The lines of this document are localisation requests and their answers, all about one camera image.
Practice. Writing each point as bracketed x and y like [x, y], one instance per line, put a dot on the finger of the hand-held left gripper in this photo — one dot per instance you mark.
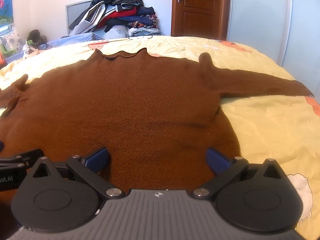
[23, 156]
[1, 147]

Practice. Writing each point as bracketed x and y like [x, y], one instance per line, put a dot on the orange bag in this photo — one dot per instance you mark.
[1, 58]

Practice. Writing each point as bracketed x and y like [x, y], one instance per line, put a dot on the light blue quilted blanket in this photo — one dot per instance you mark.
[82, 38]

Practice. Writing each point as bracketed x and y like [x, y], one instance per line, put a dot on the white sliding wardrobe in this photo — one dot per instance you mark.
[257, 12]

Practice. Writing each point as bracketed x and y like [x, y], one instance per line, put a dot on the brown knit sweater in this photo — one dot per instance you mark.
[140, 100]

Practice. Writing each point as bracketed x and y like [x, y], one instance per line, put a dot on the brown plush toy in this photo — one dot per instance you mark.
[35, 35]

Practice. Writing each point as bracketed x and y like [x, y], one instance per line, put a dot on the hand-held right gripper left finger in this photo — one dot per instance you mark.
[97, 158]

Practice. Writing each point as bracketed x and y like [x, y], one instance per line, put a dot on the yellow carrot print quilt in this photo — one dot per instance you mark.
[275, 135]

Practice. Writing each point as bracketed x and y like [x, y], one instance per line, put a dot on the lotus wall poster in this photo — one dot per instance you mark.
[6, 7]

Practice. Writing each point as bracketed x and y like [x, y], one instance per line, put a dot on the green plastic stool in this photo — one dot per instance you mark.
[8, 50]

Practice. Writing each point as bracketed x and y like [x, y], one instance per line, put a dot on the white plastic toy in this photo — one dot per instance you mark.
[26, 47]

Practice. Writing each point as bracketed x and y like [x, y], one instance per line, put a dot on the floral pillow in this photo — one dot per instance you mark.
[11, 40]

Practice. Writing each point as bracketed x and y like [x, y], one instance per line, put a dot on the grey headboard panel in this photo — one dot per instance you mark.
[75, 12]

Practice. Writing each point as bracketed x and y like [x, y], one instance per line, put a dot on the brown wooden door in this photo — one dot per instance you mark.
[197, 12]

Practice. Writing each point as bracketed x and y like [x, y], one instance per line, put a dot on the pile of clothes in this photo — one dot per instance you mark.
[120, 12]

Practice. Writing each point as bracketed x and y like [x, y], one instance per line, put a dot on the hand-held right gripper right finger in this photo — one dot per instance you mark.
[217, 160]

